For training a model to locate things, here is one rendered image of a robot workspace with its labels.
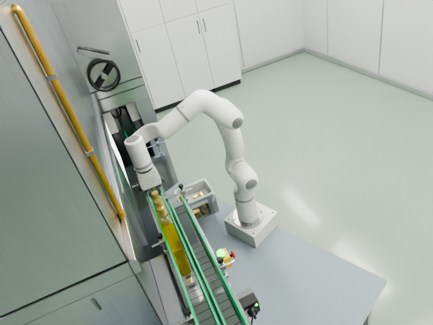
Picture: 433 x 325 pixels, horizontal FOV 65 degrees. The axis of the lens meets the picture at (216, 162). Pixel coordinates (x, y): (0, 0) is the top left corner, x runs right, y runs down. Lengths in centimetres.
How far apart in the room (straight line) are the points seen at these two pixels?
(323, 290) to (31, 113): 155
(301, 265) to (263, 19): 508
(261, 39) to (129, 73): 426
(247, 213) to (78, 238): 119
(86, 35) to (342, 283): 208
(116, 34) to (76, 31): 24
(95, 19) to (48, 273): 171
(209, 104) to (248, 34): 490
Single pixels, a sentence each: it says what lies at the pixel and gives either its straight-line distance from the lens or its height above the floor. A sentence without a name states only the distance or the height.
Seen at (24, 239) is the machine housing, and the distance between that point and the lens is 104.
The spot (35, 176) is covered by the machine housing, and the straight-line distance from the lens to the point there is 93.
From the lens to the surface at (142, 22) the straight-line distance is 530.
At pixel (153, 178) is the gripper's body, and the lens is 163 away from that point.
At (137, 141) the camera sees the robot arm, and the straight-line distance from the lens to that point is 152.
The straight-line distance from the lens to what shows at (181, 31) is 545.
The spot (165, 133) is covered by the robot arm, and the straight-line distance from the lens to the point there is 152.
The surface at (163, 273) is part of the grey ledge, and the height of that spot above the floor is 105.
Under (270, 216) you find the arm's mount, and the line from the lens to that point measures 212.
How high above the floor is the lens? 235
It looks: 35 degrees down
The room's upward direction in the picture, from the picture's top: 14 degrees counter-clockwise
